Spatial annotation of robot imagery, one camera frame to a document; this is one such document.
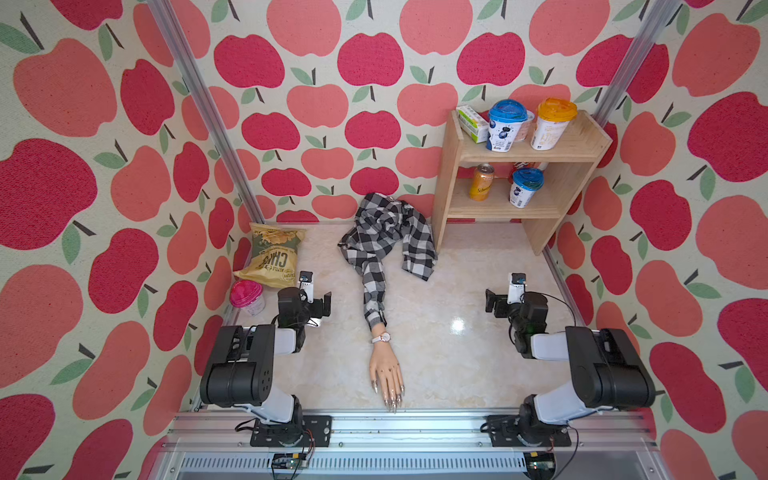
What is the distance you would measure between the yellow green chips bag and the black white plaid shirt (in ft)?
→ 0.64

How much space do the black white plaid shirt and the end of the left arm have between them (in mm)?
212

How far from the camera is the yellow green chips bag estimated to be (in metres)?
1.01

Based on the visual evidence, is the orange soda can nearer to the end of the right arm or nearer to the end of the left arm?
the end of the right arm

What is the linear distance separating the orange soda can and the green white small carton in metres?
0.12

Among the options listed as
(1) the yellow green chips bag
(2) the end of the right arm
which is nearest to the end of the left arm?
(1) the yellow green chips bag

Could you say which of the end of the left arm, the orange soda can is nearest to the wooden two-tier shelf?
the orange soda can

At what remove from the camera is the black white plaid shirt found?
1.06m

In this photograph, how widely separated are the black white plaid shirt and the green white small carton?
1.25 feet

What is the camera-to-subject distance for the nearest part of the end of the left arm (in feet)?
2.43
